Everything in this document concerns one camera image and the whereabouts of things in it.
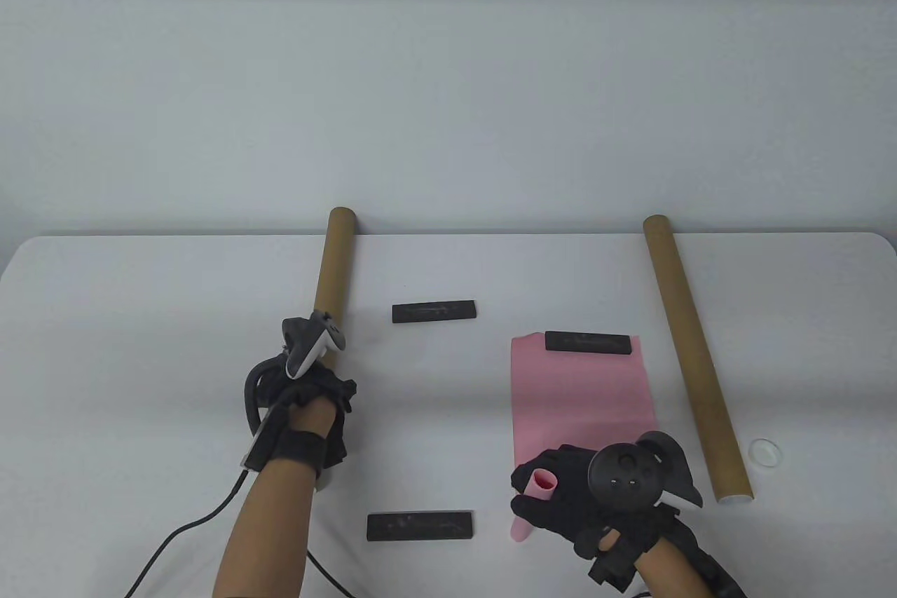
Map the grey hand tracker controller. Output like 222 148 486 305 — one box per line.
244 311 348 430
587 431 704 511

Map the person's right forearm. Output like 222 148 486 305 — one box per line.
634 535 710 598

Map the brown cardboard mailing tube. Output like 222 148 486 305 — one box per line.
308 207 358 492
643 215 756 505

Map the person's left forearm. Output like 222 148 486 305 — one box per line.
214 396 337 598

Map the person's left hand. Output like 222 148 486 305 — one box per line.
270 367 357 467

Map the person's right hand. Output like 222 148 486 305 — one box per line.
510 445 686 588

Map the black cable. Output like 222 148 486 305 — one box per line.
125 468 252 598
307 551 356 598

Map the black bar paperweight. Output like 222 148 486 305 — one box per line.
545 331 631 354
367 511 474 543
392 301 477 325

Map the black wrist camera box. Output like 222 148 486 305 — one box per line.
242 400 327 474
697 555 748 598

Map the pink paper sheet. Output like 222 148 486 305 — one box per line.
511 332 663 480
510 468 559 544

